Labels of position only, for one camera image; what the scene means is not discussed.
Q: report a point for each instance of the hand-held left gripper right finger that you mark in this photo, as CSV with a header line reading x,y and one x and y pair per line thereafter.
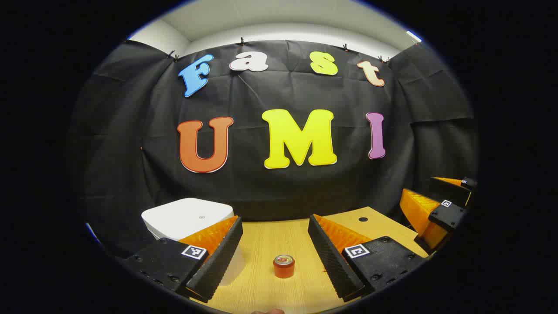
x,y
333,261

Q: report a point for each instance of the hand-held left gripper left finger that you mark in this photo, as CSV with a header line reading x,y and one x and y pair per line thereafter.
x,y
220,261

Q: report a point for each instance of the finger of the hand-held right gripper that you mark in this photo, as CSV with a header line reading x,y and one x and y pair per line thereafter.
x,y
449,188
447,214

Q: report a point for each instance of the white desktop garbage bin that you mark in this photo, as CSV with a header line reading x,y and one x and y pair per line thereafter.
x,y
187,216

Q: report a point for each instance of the black backdrop cloth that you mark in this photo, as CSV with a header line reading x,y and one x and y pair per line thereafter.
x,y
261,192

